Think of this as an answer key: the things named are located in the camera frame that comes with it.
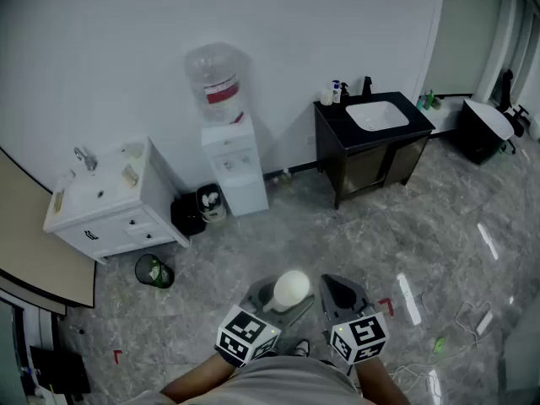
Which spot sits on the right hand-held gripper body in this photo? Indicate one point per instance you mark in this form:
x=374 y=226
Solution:
x=358 y=338

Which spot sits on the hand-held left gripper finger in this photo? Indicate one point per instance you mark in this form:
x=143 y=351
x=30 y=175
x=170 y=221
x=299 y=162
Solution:
x=300 y=310
x=255 y=295

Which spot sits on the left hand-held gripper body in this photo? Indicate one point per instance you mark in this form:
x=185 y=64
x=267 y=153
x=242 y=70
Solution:
x=246 y=333

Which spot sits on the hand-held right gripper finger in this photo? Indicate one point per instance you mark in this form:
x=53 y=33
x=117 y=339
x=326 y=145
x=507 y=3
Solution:
x=331 y=295
x=354 y=295

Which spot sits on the white cup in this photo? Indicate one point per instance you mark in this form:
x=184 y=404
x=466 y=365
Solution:
x=291 y=288

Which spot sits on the white water dispenser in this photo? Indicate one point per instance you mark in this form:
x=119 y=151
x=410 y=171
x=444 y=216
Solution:
x=236 y=175

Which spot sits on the person's left forearm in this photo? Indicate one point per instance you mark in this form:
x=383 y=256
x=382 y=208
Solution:
x=198 y=380

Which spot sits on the person's right forearm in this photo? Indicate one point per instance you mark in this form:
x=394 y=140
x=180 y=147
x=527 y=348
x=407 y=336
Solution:
x=381 y=384

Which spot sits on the clear water bottle red label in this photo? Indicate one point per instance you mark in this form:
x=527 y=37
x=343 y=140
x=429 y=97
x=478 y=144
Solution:
x=216 y=82

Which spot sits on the red tape mark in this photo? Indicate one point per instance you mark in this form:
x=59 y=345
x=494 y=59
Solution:
x=117 y=356
x=386 y=306

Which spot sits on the person's shoe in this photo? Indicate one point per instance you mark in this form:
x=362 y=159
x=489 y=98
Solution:
x=301 y=347

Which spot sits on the person's grey shirt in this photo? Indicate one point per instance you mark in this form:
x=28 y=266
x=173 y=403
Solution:
x=270 y=384

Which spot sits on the small green item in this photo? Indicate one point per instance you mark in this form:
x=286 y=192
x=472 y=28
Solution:
x=440 y=344

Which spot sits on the white trash bin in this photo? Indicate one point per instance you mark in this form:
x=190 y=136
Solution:
x=211 y=205

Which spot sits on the green mesh trash bin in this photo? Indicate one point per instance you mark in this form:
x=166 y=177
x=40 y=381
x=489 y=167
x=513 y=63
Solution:
x=152 y=271

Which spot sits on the black bag on floor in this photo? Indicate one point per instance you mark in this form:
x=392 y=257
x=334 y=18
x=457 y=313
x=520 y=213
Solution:
x=186 y=215

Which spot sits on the white power strip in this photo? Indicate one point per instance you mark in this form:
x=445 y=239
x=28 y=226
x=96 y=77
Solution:
x=484 y=323

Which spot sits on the black sink cabinet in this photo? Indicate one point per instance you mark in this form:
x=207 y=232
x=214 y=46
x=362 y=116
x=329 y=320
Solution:
x=371 y=158

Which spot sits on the white sink cabinet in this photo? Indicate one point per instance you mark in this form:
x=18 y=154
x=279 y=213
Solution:
x=114 y=209

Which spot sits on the beige scrubbing brush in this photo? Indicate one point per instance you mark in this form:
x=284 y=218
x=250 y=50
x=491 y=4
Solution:
x=130 y=176

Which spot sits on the white rectangular basin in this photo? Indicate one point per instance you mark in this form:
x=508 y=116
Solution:
x=376 y=115

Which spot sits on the clear soap dish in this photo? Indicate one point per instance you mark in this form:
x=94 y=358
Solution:
x=133 y=150

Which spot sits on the black box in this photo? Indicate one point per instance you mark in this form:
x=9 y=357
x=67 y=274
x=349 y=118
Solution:
x=59 y=371

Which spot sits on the white mug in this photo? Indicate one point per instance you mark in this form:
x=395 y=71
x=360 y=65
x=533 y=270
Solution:
x=326 y=97

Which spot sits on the white low bench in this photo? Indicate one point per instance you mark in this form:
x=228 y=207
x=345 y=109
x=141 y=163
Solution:
x=445 y=118

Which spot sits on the white bottle blue label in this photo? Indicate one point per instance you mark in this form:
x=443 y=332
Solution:
x=336 y=92

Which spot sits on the black spray bottle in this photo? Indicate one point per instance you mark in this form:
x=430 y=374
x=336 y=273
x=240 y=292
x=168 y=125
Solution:
x=344 y=90

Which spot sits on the green bottle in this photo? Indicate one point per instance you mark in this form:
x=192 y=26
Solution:
x=429 y=100

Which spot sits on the black faucet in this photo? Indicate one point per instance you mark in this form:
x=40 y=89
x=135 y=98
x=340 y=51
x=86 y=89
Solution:
x=367 y=87

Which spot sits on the chrome faucet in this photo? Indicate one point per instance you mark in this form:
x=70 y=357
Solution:
x=86 y=158

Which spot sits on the small beige brush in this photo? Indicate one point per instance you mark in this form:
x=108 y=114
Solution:
x=57 y=201

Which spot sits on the black office chair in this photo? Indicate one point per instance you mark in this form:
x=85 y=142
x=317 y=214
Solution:
x=510 y=108

